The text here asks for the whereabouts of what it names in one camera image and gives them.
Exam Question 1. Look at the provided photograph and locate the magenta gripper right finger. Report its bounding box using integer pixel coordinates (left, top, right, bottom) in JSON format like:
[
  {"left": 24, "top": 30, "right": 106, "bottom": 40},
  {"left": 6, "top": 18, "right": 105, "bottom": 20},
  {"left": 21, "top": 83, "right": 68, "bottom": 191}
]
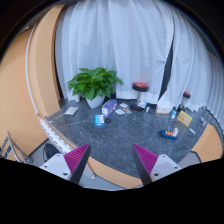
[{"left": 132, "top": 144, "right": 158, "bottom": 185}]

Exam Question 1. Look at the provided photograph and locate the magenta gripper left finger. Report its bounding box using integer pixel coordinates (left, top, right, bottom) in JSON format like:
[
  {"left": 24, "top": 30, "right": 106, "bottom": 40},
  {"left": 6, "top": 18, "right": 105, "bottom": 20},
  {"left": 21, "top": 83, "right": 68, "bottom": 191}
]
[{"left": 64, "top": 144, "right": 91, "bottom": 184}]

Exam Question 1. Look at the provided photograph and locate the blue orange power strip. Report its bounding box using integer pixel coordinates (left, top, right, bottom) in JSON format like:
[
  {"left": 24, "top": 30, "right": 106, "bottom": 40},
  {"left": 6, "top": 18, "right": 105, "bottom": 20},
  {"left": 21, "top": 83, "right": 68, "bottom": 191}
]
[{"left": 160, "top": 130, "right": 177, "bottom": 140}]

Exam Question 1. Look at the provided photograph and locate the small blue box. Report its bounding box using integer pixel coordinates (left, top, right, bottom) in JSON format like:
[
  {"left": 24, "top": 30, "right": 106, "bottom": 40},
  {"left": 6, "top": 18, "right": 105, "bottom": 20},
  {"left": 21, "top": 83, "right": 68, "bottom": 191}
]
[{"left": 94, "top": 115, "right": 104, "bottom": 127}]

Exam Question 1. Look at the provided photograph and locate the silver foil packet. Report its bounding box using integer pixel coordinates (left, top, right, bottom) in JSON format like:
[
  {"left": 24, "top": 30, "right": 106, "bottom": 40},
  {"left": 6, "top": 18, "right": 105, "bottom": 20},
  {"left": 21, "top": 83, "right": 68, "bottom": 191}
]
[{"left": 64, "top": 107, "right": 79, "bottom": 115}]

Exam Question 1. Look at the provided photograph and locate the small packet on table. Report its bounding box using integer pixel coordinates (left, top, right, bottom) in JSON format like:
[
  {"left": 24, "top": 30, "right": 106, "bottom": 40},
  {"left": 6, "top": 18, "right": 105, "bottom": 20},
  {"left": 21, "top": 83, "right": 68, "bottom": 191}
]
[{"left": 115, "top": 109, "right": 125, "bottom": 115}]

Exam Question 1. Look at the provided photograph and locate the small blue white bottle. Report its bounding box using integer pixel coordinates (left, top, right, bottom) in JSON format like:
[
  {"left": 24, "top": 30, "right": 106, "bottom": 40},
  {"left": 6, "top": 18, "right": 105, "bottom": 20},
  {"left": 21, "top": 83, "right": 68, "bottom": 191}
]
[{"left": 171, "top": 110, "right": 177, "bottom": 119}]

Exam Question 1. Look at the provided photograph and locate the tissue box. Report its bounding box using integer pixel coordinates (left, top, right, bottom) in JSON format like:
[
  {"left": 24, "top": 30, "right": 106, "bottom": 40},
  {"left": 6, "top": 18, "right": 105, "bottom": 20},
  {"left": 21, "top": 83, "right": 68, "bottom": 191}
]
[{"left": 155, "top": 102, "right": 172, "bottom": 114}]

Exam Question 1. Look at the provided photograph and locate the yellow box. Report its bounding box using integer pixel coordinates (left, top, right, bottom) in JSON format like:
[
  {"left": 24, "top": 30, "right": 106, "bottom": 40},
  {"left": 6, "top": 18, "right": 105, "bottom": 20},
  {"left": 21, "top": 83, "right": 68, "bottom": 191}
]
[{"left": 177, "top": 110, "right": 192, "bottom": 127}]

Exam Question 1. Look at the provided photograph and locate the white plant pot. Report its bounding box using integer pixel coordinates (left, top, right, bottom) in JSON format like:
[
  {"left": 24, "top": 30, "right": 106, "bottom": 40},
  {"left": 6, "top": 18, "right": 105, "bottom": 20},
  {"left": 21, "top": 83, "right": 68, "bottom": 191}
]
[{"left": 86, "top": 95, "right": 105, "bottom": 109}]

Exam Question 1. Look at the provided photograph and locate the blue white carton box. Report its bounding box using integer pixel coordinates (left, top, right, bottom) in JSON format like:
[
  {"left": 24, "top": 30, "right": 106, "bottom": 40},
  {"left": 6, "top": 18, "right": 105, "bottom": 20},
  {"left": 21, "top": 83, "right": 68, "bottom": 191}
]
[{"left": 102, "top": 99, "right": 117, "bottom": 117}]

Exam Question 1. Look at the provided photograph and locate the red black stool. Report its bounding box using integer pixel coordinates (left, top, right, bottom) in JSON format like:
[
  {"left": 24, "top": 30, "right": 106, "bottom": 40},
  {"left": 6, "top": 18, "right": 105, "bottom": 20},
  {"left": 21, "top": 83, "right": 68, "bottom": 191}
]
[
  {"left": 181, "top": 91, "right": 191, "bottom": 110},
  {"left": 130, "top": 82, "right": 149, "bottom": 112}
]

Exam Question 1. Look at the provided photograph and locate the green potted plant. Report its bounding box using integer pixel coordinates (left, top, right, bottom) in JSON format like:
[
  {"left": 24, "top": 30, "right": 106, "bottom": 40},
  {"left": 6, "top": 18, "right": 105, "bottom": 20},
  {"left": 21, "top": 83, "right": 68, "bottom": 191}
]
[{"left": 67, "top": 67, "right": 123, "bottom": 101}]

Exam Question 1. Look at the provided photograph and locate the white curtain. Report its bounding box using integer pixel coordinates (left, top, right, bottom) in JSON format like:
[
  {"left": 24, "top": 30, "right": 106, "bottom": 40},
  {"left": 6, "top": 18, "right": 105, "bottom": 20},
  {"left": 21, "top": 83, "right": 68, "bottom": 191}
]
[{"left": 56, "top": 0, "right": 224, "bottom": 127}]

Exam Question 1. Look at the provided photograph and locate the white cable strip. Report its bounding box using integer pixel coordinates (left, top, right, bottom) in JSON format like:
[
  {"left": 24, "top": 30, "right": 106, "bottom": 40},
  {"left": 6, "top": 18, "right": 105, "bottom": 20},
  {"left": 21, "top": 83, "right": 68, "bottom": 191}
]
[{"left": 25, "top": 23, "right": 95, "bottom": 180}]

